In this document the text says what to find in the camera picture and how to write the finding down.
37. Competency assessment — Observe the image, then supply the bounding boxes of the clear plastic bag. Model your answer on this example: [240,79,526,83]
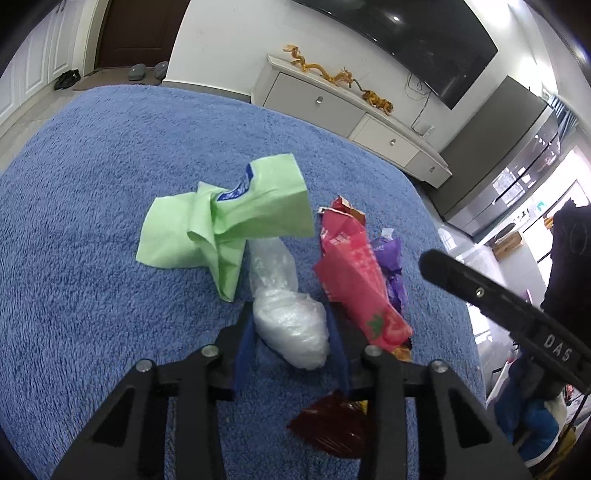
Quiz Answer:
[247,237,331,370]

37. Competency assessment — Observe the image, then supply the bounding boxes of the white television cabinet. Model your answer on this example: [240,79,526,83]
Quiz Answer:
[252,54,453,188]

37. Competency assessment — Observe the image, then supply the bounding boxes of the grey glossy refrigerator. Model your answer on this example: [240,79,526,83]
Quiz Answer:
[429,76,580,238]

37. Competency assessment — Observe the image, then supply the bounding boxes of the blue fleece blanket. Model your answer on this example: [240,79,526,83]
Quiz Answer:
[0,85,488,480]

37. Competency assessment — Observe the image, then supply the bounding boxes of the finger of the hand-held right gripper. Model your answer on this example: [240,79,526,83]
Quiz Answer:
[418,250,591,394]

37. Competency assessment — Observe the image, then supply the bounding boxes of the purple crumpled wrapper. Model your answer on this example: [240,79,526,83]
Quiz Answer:
[369,227,409,315]

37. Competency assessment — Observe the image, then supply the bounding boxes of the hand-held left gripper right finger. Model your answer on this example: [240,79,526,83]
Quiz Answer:
[325,307,534,480]

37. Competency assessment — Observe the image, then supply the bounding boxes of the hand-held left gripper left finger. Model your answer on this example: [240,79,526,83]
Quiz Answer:
[48,307,257,480]

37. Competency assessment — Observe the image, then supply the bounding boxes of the thin television cable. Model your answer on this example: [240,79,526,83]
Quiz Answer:
[406,74,430,132]

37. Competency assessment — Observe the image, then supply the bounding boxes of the dark brown door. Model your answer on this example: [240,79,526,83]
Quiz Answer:
[95,0,191,70]

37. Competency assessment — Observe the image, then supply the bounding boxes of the dark red foil wrapper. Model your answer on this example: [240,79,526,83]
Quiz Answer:
[287,390,370,459]

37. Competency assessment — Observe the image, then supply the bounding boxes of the green tissue packet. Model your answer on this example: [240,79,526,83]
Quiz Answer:
[136,154,315,303]

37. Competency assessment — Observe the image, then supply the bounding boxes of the black wall television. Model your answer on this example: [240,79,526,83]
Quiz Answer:
[291,0,499,110]

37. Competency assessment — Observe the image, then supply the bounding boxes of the golden tiger figurine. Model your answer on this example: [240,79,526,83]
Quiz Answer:
[361,89,394,114]

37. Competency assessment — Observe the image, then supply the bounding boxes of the pink snack bag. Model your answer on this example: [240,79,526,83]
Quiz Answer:
[314,196,413,356]

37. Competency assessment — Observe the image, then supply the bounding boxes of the golden dragon figurine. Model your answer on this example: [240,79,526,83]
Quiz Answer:
[283,44,358,89]

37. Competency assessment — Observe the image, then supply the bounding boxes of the white panelled cabinet unit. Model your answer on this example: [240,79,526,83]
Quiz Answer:
[0,0,90,134]

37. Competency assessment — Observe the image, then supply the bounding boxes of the person's blue trousers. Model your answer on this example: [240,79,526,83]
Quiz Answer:
[493,364,560,462]

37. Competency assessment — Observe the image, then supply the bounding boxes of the cardboard box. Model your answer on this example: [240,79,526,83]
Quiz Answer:
[492,230,525,257]

